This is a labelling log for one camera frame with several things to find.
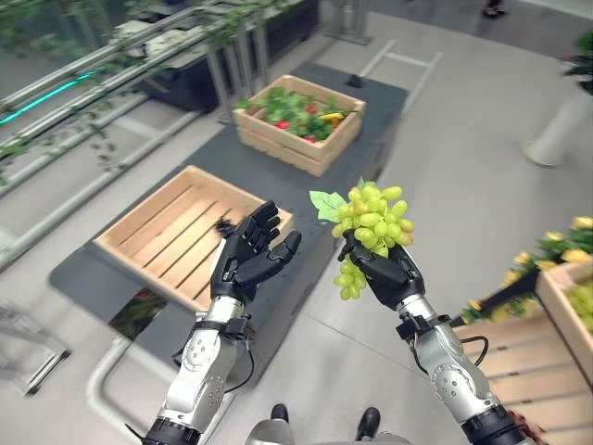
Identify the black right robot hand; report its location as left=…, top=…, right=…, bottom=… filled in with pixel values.
left=337, top=228, right=426, bottom=312

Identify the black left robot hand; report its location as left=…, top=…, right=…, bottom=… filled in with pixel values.
left=209, top=199, right=303, bottom=304

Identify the green grape bunch with leaf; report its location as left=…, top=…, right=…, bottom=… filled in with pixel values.
left=309, top=177, right=416, bottom=301

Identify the dark grey low platform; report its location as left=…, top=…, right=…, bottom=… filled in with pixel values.
left=48, top=61, right=410, bottom=372

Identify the empty wooden crate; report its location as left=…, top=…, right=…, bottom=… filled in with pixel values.
left=93, top=164, right=295, bottom=313

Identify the wooden crate with leafy produce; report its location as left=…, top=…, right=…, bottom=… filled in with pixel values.
left=232, top=73, right=367, bottom=179

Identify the robot right dark foot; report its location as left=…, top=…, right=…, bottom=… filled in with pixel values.
left=354, top=406, right=382, bottom=441

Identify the yellow flower foliage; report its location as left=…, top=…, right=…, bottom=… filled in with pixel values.
left=462, top=215, right=593, bottom=325

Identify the wooden crate with yellow fruit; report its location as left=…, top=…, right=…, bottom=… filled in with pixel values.
left=536, top=259, right=593, bottom=386

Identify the dark black planter box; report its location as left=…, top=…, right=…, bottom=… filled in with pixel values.
left=138, top=0, right=321, bottom=113

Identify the white round pillar base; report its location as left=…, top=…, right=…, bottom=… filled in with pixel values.
left=522, top=92, right=593, bottom=169

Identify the green vine foliage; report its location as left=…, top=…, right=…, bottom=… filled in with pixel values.
left=0, top=0, right=297, bottom=186

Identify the green potted plant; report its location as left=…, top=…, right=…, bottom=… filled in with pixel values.
left=563, top=32, right=593, bottom=96

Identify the silver metal railing frame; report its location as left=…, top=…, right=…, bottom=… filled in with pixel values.
left=0, top=0, right=274, bottom=274

